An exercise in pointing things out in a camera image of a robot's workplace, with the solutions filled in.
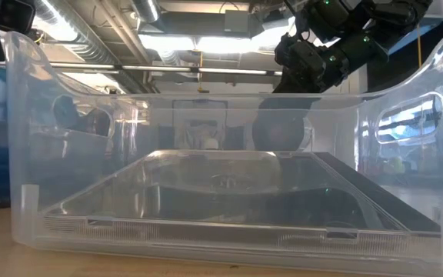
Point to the long ceiling light tube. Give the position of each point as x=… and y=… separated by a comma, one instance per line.
x=148, y=69

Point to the hanging yellow power pendant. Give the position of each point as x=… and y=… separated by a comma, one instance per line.
x=203, y=89

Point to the clear plastic bin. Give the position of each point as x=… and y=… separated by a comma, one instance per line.
x=25, y=154

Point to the silver ventilation duct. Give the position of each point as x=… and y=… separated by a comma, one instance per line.
x=75, y=34

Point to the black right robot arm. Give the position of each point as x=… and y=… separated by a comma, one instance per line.
x=379, y=23

